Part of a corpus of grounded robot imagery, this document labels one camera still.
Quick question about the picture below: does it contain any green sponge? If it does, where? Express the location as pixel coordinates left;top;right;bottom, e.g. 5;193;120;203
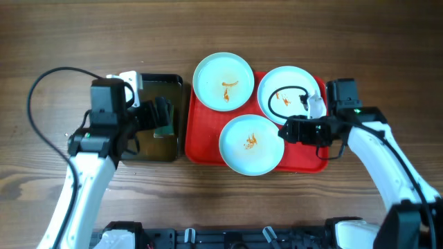
154;104;174;138

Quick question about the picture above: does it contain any white plate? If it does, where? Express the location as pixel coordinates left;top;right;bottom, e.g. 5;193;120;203
219;114;284;176
257;66;323;125
192;52;255;112

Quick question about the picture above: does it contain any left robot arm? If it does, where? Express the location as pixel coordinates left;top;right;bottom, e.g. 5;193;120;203
38;78;172;248

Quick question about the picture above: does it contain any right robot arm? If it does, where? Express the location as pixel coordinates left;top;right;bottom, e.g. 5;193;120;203
278;78;442;248

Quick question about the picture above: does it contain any black water tray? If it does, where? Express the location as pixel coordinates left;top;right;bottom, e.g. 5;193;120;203
122;73;186;162

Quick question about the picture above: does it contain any red plastic tray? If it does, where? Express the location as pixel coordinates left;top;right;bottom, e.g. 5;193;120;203
185;91;329;174

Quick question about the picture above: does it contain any left black cable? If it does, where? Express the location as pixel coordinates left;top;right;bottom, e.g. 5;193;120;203
26;66;105;249

